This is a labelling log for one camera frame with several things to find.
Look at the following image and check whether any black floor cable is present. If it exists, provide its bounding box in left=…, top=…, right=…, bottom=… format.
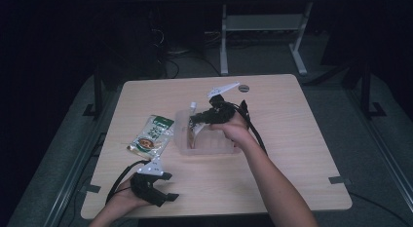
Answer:
left=349, top=191, right=413, bottom=223

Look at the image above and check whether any hand-held gripper cable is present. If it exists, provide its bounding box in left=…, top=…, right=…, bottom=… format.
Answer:
left=105, top=159, right=151, bottom=205
left=232, top=99, right=269, bottom=157

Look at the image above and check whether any person's left hand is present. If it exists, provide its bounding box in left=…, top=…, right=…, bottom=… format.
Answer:
left=110, top=175, right=154, bottom=211

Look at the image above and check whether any white metal table frame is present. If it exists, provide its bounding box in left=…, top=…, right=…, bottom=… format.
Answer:
left=219, top=1, right=315, bottom=77

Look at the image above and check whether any right hand-held gripper cable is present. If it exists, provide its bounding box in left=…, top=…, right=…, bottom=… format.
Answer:
left=232, top=99, right=269, bottom=157

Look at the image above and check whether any bundle of floor cables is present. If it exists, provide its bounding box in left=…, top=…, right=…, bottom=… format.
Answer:
left=160, top=46, right=222, bottom=79

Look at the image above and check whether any metal floor rail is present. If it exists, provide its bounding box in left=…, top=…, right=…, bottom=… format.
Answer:
left=6, top=85, right=126, bottom=227
left=344, top=87, right=413, bottom=206

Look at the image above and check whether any left hand-held gripper cable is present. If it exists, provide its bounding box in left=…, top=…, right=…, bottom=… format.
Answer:
left=105, top=159, right=151, bottom=205

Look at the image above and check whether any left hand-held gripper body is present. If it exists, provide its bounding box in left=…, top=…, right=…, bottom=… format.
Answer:
left=130, top=155, right=169, bottom=208

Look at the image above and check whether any person's right hand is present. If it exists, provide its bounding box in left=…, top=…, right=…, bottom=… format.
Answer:
left=208, top=113, right=258, bottom=151

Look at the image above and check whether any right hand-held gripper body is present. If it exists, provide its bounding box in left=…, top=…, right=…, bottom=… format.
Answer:
left=207, top=82, right=241, bottom=125

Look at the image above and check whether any green and white sauce packet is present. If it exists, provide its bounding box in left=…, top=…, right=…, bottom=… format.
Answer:
left=126, top=114, right=175, bottom=162

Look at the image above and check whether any black metal stand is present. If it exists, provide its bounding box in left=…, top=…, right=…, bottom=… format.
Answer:
left=82, top=62, right=105, bottom=120
left=357, top=60, right=388, bottom=121

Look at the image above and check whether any clear plastic container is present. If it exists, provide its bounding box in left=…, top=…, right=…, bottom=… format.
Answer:
left=173, top=108, right=244, bottom=156

